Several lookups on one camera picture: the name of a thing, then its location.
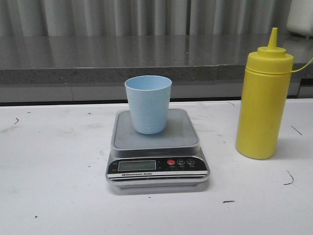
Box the light blue plastic cup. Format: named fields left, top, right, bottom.
left=125, top=75, right=172, bottom=135

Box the yellow squeeze bottle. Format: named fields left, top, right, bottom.
left=235, top=27, right=301, bottom=160

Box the silver digital kitchen scale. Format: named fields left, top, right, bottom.
left=106, top=109, right=210, bottom=191

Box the grey stone countertop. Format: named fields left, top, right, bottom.
left=0, top=33, right=313, bottom=85

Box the white appliance on countertop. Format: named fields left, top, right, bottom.
left=286, top=0, right=313, bottom=37

